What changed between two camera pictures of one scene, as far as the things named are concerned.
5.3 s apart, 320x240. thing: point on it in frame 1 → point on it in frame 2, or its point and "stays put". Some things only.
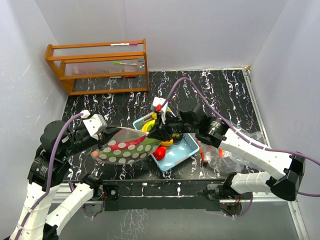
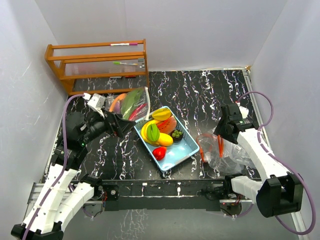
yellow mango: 168,143 stays put
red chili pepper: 122,144 → 134,114
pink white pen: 124,44 stays put
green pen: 123,63 stays put
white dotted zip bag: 125,146 → 134,105
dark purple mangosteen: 177,137 stays put
